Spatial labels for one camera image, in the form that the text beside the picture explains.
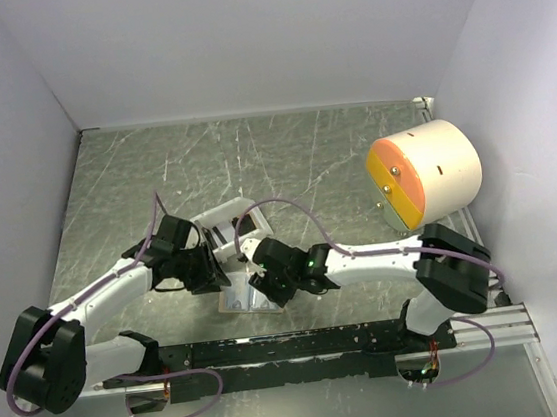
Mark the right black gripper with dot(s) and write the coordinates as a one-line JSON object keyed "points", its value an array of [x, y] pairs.
{"points": [[262, 281]]}

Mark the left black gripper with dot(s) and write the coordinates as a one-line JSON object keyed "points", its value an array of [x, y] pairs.
{"points": [[210, 272]]}

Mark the beige card holder wallet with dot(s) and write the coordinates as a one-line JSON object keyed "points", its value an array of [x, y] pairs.
{"points": [[241, 298]]}

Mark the white card tray box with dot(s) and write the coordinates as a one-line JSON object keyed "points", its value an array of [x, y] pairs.
{"points": [[218, 226]]}

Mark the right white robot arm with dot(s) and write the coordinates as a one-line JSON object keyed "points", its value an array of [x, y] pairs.
{"points": [[452, 271]]}

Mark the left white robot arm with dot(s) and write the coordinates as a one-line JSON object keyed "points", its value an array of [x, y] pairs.
{"points": [[51, 357]]}

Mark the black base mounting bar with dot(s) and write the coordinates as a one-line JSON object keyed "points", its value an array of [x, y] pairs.
{"points": [[265, 362]]}

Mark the large cream cylinder drum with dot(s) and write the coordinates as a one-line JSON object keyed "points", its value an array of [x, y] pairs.
{"points": [[422, 174]]}

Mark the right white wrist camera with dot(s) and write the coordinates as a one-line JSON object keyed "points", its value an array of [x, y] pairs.
{"points": [[248, 249]]}

